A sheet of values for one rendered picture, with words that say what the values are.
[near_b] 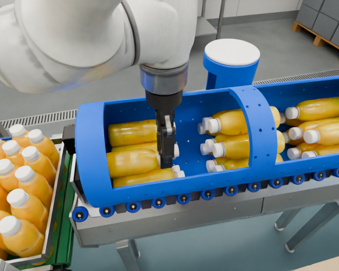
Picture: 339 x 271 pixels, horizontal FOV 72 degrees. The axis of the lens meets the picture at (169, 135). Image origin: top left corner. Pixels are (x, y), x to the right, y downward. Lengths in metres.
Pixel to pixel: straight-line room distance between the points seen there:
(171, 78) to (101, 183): 0.29
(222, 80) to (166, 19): 0.91
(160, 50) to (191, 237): 1.47
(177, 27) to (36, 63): 0.19
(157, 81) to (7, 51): 0.22
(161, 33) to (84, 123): 0.30
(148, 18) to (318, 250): 1.79
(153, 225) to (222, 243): 0.99
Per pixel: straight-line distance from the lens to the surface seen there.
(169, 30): 0.36
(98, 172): 0.54
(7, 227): 0.65
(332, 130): 0.80
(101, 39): 0.27
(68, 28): 0.25
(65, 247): 0.80
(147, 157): 0.60
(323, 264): 0.64
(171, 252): 1.67
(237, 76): 1.23
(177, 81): 0.42
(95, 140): 0.54
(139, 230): 0.80
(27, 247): 0.69
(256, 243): 1.78
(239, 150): 0.65
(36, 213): 0.71
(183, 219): 0.80
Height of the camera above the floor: 1.59
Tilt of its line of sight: 46 degrees down
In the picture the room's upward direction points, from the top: straight up
